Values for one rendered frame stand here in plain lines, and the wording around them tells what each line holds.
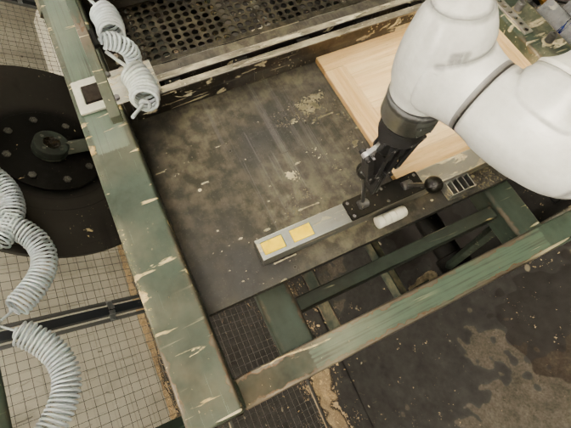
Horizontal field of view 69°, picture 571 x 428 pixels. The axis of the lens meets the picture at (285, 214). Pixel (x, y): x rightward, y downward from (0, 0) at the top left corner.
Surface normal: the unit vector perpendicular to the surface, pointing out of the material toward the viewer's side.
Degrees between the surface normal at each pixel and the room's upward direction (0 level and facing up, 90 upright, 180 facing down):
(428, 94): 38
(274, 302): 56
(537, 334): 0
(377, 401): 0
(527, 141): 14
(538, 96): 23
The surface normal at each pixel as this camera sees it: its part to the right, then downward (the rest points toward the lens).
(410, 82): -0.71, 0.63
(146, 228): 0.05, -0.41
